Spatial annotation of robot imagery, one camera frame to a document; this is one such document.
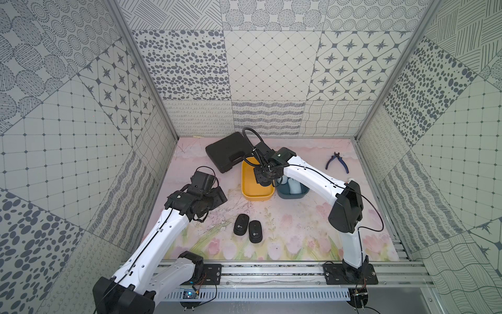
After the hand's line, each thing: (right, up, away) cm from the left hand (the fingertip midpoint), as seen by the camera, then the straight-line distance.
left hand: (223, 200), depth 77 cm
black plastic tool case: (-4, +20, +33) cm, 39 cm away
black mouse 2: (+7, -13, +8) cm, 16 cm away
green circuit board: (-11, -34, -5) cm, 36 cm away
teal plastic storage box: (+27, 0, +18) cm, 32 cm away
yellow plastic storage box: (+11, +1, +19) cm, 22 cm away
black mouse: (+13, -15, +7) cm, 21 cm away
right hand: (+17, +8, +9) cm, 21 cm away
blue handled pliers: (+62, +16, +34) cm, 72 cm away
